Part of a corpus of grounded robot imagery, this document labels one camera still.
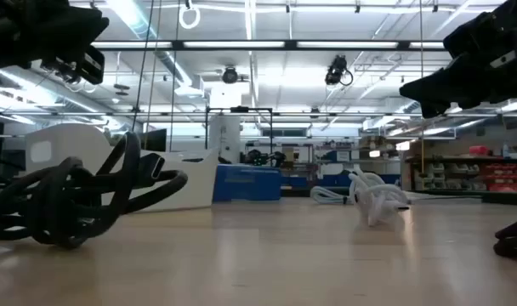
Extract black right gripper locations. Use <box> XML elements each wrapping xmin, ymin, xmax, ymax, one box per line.
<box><xmin>398</xmin><ymin>0</ymin><xmax>517</xmax><ymax>121</ymax></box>

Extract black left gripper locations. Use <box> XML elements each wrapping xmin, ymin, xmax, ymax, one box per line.
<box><xmin>0</xmin><ymin>0</ymin><xmax>111</xmax><ymax>86</ymax></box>

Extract black USB-C cable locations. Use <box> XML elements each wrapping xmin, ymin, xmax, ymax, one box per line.
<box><xmin>0</xmin><ymin>131</ymin><xmax>190</xmax><ymax>251</ymax></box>
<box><xmin>492</xmin><ymin>207</ymin><xmax>517</xmax><ymax>258</ymax></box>

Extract shelf with red bins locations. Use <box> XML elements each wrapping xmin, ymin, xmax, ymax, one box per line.
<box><xmin>404</xmin><ymin>144</ymin><xmax>517</xmax><ymax>206</ymax></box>

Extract black monitor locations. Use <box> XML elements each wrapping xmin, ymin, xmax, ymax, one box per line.
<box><xmin>138</xmin><ymin>127</ymin><xmax>168</xmax><ymax>154</ymax></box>

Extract round black ceiling fixture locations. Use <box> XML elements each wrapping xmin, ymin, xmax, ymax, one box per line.
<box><xmin>221</xmin><ymin>65</ymin><xmax>240</xmax><ymax>85</ymax></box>

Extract ceiling light bar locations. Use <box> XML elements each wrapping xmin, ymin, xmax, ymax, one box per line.
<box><xmin>90</xmin><ymin>38</ymin><xmax>447</xmax><ymax>53</ymax></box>

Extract white pillar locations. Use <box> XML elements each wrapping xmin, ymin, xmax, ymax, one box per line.
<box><xmin>207</xmin><ymin>113</ymin><xmax>243</xmax><ymax>165</ymax></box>

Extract blue game controller box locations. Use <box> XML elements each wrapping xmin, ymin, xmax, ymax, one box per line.
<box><xmin>212</xmin><ymin>164</ymin><xmax>283</xmax><ymax>203</ymax></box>

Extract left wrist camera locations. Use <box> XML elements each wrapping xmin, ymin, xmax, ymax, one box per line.
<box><xmin>77</xmin><ymin>44</ymin><xmax>107</xmax><ymax>86</ymax></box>

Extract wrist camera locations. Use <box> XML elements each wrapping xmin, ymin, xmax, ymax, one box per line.
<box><xmin>77</xmin><ymin>44</ymin><xmax>107</xmax><ymax>86</ymax></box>
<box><xmin>489</xmin><ymin>49</ymin><xmax>517</xmax><ymax>71</ymax></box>

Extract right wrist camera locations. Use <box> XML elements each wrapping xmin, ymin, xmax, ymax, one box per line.
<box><xmin>489</xmin><ymin>49</ymin><xmax>517</xmax><ymax>71</ymax></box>

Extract white cable loop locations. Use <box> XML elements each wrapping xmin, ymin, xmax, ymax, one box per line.
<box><xmin>178</xmin><ymin>0</ymin><xmax>202</xmax><ymax>31</ymax></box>

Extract hanging black camera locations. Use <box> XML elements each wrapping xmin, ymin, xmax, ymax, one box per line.
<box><xmin>324</xmin><ymin>54</ymin><xmax>355</xmax><ymax>88</ymax></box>

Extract white USB-C cable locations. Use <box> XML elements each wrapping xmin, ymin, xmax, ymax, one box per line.
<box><xmin>347</xmin><ymin>168</ymin><xmax>412</xmax><ymax>227</ymax></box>
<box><xmin>310</xmin><ymin>185</ymin><xmax>351</xmax><ymax>206</ymax></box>

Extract black metal stand frame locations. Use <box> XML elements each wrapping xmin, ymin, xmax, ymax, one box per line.
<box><xmin>204</xmin><ymin>105</ymin><xmax>276</xmax><ymax>157</ymax></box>

